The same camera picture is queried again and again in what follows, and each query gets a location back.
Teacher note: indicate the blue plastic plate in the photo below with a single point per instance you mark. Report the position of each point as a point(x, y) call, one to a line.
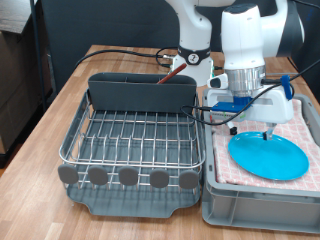
point(266, 160)

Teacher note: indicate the black metal pole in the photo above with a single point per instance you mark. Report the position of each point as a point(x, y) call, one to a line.
point(37, 50)

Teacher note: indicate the dark grey cutlery caddy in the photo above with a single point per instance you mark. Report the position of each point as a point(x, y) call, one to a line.
point(133, 95)

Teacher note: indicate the grey plastic crate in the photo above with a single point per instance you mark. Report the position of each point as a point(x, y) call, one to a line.
point(266, 210)

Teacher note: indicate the red-brown wooden spoon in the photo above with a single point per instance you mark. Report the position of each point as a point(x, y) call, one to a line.
point(171, 76)

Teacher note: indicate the grey plastic drain tray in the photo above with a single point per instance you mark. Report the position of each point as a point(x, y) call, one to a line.
point(133, 206)

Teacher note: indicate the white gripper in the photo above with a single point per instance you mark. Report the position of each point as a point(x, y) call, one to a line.
point(273, 106)

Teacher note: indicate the wooden shelf board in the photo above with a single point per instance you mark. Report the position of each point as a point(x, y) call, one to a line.
point(13, 13)

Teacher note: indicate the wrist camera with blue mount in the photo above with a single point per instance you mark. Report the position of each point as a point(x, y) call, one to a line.
point(233, 106)

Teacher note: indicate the pink checked towel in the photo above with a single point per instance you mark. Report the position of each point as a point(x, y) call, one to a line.
point(221, 166)

